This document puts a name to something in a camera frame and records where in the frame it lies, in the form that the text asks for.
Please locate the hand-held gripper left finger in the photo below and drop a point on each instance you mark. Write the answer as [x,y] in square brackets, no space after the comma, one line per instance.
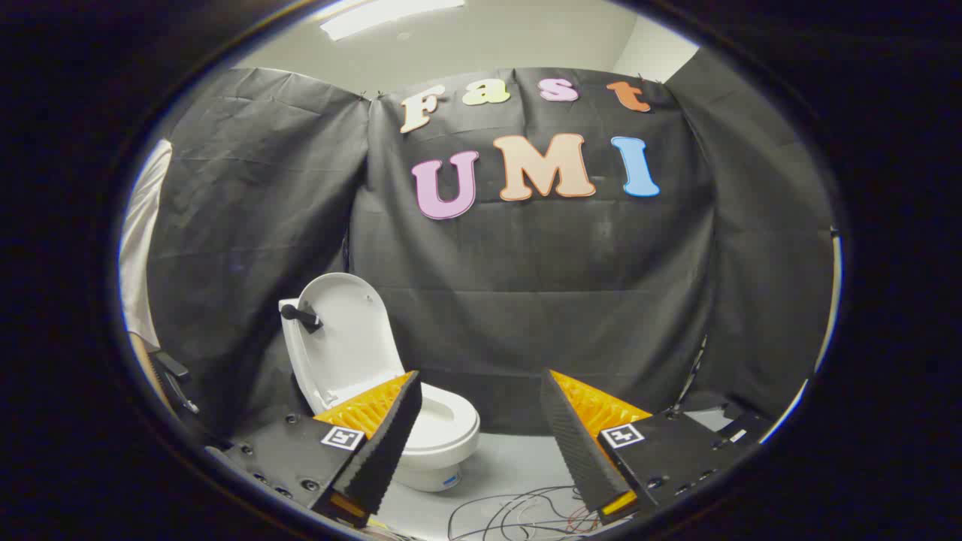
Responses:
[387,443]

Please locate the black backdrop cloth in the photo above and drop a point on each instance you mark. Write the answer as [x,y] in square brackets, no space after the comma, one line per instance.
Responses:
[526,285]

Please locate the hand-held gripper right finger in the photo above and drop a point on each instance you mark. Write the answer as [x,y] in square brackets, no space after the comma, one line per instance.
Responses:
[575,443]

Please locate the white cloth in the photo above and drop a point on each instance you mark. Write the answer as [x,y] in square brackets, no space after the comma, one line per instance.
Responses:
[143,240]

